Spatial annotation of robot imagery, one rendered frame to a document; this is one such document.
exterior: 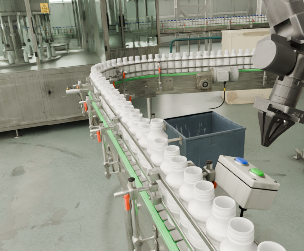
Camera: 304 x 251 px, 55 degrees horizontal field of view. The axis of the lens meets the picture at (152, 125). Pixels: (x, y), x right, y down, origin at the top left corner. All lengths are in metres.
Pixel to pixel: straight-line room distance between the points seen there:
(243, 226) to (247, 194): 0.19
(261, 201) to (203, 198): 0.20
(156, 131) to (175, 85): 1.82
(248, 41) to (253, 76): 2.36
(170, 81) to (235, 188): 1.94
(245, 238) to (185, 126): 1.21
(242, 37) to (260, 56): 4.38
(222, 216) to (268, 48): 0.33
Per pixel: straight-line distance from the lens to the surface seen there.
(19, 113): 4.28
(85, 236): 2.31
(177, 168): 0.64
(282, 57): 0.61
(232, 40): 4.97
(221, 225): 0.52
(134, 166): 0.98
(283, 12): 0.70
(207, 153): 1.38
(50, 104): 4.22
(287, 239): 2.31
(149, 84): 2.55
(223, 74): 2.46
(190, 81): 2.59
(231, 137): 1.42
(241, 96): 5.18
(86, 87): 1.89
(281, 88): 0.66
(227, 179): 0.74
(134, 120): 0.94
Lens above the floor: 1.46
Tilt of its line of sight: 20 degrees down
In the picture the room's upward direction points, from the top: 3 degrees counter-clockwise
